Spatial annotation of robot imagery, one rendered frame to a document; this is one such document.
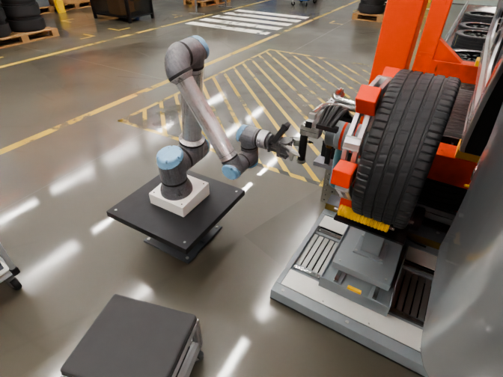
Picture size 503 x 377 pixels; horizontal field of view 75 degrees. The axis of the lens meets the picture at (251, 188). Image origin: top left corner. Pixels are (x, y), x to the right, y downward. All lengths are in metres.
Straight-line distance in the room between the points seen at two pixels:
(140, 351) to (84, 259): 1.02
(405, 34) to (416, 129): 0.70
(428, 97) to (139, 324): 1.40
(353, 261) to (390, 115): 0.86
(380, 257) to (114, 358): 1.34
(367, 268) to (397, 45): 1.13
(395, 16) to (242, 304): 1.63
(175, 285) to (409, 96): 1.51
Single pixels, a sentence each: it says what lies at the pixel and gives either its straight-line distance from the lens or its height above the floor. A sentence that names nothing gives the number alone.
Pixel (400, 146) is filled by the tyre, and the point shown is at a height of 1.01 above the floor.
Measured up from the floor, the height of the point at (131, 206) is 0.30.
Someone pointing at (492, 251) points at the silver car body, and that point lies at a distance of 0.71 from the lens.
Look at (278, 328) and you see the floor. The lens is 1.84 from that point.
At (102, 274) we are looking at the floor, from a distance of 2.20.
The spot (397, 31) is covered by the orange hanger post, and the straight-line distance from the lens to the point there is 1.89.
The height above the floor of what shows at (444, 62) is 0.68.
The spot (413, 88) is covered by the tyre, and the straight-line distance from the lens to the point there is 1.40.
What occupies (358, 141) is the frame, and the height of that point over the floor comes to 0.97.
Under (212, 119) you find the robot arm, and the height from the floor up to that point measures 0.93.
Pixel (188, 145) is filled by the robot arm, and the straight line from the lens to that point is 1.91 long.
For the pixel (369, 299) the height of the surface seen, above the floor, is 0.16.
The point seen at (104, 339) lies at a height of 0.34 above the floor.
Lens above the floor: 1.58
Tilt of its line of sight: 37 degrees down
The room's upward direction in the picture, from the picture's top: 1 degrees clockwise
